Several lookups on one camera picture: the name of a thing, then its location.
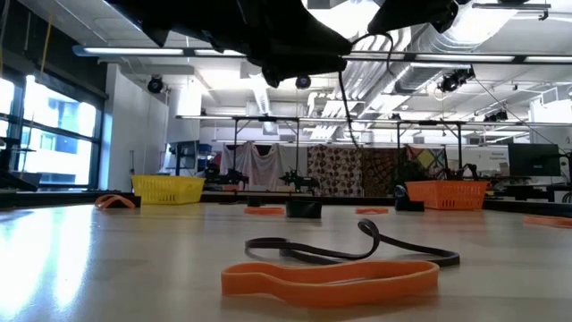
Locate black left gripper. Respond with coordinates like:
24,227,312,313
196,0,353,89

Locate yellow plastic basket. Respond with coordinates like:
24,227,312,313
130,174,206,206

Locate long ceiling light bar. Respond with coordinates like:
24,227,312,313
73,44,572,64

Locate black metal rig stand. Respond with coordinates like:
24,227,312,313
231,115,301,194
395,119,468,180

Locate white hanging cloth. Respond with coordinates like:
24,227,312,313
218,141,309,192

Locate brown dotted hanging cloth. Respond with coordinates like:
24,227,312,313
307,143,364,198

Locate colourful geometric hanging cloth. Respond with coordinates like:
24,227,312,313
405,145,448,178

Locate dark mandala hanging cloth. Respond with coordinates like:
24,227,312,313
361,146,408,198

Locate orange plastic basket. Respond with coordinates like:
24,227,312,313
405,180,489,211

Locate black equipment stand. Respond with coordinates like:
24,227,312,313
0,136,41,193

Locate black ceiling camera mount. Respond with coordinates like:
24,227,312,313
482,109,509,123
436,65,477,94

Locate black aluminium table frame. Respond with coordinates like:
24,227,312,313
0,190,572,216

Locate yellow hanging strap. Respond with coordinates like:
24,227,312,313
38,0,55,86

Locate large window black frame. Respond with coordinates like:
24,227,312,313
0,73,106,191

